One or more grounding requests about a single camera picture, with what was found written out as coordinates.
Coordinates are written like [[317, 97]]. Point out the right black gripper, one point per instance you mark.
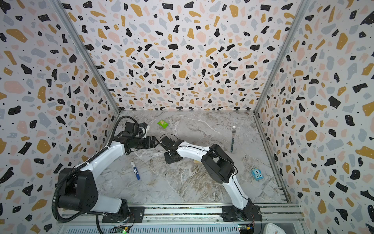
[[167, 143]]

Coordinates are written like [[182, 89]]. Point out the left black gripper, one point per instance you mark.
[[152, 144]]

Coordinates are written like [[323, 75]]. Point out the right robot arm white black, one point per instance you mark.
[[222, 170]]

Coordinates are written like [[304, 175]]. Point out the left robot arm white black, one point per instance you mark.
[[76, 189]]

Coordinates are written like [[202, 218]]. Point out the green snack packet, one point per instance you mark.
[[163, 124]]

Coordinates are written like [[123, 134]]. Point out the blue marker pen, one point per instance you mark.
[[135, 170]]

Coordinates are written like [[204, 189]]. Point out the blue monster toy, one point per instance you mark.
[[256, 173]]

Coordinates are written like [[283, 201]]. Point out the white object bottom right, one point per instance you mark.
[[271, 228]]

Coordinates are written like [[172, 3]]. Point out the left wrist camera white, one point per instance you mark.
[[143, 129]]

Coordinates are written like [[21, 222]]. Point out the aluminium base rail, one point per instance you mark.
[[192, 219]]

